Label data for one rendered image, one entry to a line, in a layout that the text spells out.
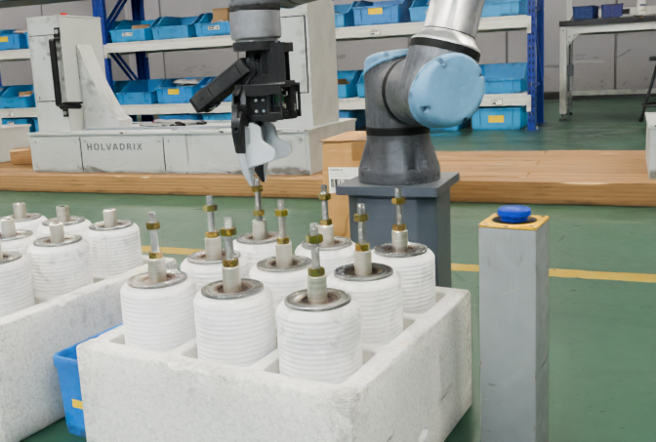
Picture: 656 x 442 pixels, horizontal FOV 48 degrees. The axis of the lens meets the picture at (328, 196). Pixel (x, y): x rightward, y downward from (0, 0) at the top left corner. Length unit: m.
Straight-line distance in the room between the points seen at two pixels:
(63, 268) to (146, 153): 2.14
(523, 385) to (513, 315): 0.09
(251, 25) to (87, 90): 2.68
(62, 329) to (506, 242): 0.68
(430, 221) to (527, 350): 0.43
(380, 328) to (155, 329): 0.28
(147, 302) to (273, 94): 0.35
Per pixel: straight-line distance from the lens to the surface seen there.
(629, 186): 2.66
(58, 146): 3.65
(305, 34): 3.01
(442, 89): 1.16
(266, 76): 1.10
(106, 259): 1.32
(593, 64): 9.05
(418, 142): 1.31
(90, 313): 1.24
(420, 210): 1.28
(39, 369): 1.19
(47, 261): 1.24
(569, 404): 1.19
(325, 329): 0.80
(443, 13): 1.21
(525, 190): 2.68
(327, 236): 1.08
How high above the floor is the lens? 0.51
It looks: 10 degrees down
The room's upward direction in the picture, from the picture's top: 3 degrees counter-clockwise
